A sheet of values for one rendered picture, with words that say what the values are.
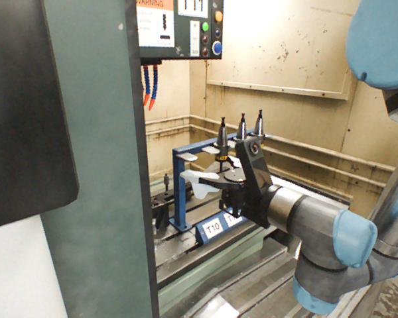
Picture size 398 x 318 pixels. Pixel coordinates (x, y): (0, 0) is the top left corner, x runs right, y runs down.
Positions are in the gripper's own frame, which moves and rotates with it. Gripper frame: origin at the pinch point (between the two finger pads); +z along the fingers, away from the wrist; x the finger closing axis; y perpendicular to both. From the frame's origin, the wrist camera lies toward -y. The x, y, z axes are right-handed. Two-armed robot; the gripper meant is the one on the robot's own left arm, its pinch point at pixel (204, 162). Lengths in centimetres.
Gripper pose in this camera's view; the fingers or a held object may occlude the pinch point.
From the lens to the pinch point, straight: 61.0
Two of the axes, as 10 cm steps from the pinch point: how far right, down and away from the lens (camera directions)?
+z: -6.5, -2.9, 7.0
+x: 7.6, -2.5, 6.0
